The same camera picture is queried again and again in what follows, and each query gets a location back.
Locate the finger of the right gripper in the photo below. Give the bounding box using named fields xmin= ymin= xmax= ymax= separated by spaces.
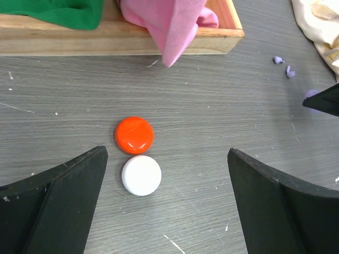
xmin=302 ymin=84 xmax=339 ymax=116

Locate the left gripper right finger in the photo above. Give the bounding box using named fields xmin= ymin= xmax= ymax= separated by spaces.
xmin=227 ymin=148 xmax=338 ymax=253

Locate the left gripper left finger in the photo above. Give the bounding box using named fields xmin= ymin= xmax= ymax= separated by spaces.
xmin=1 ymin=146 xmax=108 ymax=253

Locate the purple charging case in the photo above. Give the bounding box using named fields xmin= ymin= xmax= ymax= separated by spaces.
xmin=304 ymin=89 xmax=321 ymax=113

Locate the purple earbud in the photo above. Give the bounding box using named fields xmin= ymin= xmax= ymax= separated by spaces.
xmin=273 ymin=56 xmax=285 ymax=64
xmin=286 ymin=66 xmax=296 ymax=79

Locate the white charging case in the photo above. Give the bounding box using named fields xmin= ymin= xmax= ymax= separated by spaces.
xmin=121 ymin=155 xmax=162 ymax=196

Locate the orange charging case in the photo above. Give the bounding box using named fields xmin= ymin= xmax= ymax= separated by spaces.
xmin=114 ymin=116 xmax=154 ymax=155

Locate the cream crumpled cloth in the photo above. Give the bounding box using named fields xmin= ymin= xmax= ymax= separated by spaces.
xmin=291 ymin=0 xmax=338 ymax=75

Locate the pink shirt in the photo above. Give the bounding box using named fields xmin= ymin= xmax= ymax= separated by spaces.
xmin=119 ymin=0 xmax=219 ymax=67

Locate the wooden clothes rack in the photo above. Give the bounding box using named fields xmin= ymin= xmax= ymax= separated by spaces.
xmin=1 ymin=1 xmax=245 ymax=56

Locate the green shirt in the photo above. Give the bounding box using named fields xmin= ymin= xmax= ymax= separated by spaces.
xmin=1 ymin=0 xmax=104 ymax=30

